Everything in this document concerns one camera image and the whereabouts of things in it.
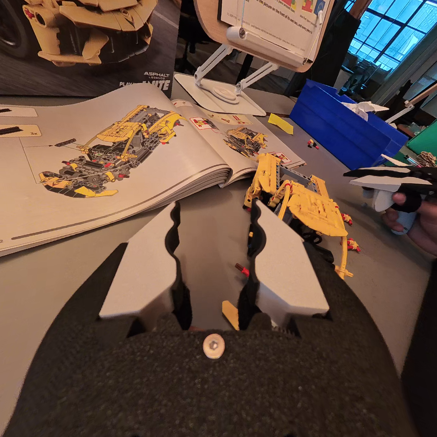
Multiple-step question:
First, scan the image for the white folding stand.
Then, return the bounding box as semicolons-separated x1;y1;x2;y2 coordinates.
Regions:
386;92;437;124

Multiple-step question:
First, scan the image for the crumpled white paper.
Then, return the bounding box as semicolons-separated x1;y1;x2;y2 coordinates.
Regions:
340;100;410;167

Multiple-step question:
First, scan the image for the printed instruction sheet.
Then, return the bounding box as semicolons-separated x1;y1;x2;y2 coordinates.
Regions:
218;0;330;64

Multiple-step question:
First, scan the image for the open instruction booklet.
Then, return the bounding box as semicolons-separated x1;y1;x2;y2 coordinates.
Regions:
0;84;307;257

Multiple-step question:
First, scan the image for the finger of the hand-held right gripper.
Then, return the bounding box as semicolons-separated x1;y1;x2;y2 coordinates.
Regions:
343;166;425;179
349;176;433;196

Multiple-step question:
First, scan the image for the yellow brick toy car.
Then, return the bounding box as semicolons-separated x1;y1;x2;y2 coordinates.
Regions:
221;153;354;332

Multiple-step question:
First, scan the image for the person's right hand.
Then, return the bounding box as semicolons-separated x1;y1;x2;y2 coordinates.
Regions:
382;193;437;257

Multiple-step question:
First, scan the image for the instruction sheet on stand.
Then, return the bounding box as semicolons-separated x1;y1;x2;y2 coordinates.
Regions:
174;0;337;117

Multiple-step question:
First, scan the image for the paned window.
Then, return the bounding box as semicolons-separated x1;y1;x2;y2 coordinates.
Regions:
345;0;437;72

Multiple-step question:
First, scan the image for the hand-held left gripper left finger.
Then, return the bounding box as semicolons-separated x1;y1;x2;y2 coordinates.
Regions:
98;201;192;331

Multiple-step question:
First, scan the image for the toy car set box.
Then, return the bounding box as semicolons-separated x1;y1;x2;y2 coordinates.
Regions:
0;0;181;97

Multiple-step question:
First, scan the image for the green plastic bin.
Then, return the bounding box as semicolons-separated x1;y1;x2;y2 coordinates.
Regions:
406;128;437;164

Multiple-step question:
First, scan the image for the blue plastic bin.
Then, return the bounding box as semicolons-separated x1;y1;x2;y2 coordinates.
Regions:
290;79;409;170

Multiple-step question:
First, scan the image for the yellow paper note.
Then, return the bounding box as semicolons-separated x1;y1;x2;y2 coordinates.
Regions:
268;113;294;135

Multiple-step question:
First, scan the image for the black monitor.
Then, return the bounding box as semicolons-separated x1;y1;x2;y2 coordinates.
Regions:
319;10;362;89

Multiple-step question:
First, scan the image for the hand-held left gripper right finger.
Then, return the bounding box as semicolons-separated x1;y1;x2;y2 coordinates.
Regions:
238;199;330;331

